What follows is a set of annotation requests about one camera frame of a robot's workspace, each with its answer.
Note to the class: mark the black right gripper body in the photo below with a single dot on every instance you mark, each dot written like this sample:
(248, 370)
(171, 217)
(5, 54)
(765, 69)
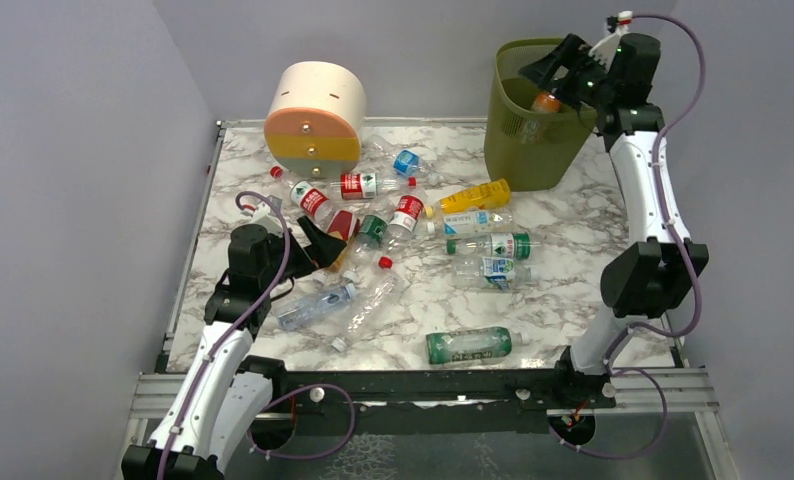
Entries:
(575, 62)

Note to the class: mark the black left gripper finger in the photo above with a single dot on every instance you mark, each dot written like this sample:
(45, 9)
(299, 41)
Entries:
(322, 245)
(323, 272)

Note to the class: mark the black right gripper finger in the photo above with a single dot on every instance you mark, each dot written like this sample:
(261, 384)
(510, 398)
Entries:
(556, 64)
(575, 91)

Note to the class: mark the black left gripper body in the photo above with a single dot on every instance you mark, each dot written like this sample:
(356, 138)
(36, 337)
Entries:
(297, 249)

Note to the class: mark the orange label tea bottle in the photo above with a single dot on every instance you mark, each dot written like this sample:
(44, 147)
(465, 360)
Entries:
(543, 106)

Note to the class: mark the red white label water bottle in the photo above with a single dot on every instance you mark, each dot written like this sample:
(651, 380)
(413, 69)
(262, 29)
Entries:
(405, 217)

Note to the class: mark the blue green label lemon bottle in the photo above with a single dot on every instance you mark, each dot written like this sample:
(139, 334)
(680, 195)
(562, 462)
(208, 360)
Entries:
(484, 272)

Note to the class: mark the green label tea bottle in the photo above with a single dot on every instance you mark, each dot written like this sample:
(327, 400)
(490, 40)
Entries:
(483, 344)

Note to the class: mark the green cap water bottle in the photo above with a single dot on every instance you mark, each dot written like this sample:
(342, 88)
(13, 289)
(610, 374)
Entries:
(517, 246)

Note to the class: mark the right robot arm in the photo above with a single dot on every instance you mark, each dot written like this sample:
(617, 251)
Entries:
(661, 264)

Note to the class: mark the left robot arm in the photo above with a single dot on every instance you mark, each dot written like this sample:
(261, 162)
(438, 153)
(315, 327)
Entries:
(225, 344)

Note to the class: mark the green mesh waste bin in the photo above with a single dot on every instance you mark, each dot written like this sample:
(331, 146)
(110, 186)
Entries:
(539, 166)

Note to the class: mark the red gold label bottle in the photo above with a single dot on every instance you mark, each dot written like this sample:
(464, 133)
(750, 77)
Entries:
(344, 225)

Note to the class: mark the clear bottle pale blue cap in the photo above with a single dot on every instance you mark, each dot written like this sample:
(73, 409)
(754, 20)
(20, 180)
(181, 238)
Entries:
(316, 306)

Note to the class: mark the red label bottle top left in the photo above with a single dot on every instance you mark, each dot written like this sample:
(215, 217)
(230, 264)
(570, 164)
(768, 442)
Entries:
(309, 198)

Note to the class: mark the red label bottle red cap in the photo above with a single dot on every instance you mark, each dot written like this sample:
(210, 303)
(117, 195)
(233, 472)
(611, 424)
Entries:
(367, 186)

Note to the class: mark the clear bottle blue label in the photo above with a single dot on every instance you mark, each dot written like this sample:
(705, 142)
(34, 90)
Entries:
(405, 162)

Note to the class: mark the yellow juice bottle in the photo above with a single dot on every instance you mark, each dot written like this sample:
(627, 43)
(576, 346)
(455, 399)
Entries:
(490, 195)

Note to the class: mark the round cream drawer cabinet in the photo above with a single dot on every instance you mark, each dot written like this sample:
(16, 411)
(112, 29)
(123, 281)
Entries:
(313, 127)

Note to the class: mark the white blue label tea bottle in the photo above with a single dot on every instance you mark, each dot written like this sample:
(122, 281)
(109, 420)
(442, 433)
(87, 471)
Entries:
(469, 224)

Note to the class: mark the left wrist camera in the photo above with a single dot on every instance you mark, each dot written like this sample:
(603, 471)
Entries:
(261, 214)

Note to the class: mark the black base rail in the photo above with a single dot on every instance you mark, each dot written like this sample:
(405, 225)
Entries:
(272, 405)

